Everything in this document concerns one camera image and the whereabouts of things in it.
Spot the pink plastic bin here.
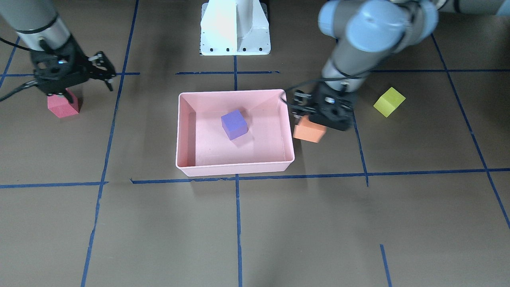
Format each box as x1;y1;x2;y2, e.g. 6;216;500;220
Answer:
175;89;295;177

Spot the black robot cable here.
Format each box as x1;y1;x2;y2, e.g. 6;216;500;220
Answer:
0;38;40;102

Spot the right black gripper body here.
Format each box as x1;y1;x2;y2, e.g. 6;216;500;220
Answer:
31;36;94;96

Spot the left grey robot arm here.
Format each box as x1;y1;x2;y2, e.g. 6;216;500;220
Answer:
286;0;509;131

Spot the purple foam cube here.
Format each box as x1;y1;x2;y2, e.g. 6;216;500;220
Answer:
221;110;248;140

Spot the orange foam cube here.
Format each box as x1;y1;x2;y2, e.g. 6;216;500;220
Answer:
292;116;327;143

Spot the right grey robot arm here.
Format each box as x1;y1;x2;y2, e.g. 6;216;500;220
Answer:
0;0;117;104

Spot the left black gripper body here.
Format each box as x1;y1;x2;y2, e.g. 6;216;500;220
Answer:
310;82;358;131

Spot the yellow foam cube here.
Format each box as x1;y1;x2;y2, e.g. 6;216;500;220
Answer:
373;87;406;118

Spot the pink foam cube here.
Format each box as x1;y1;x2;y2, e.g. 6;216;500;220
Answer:
46;88;79;118

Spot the white camera stand base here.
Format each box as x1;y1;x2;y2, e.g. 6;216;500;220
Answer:
199;0;271;56

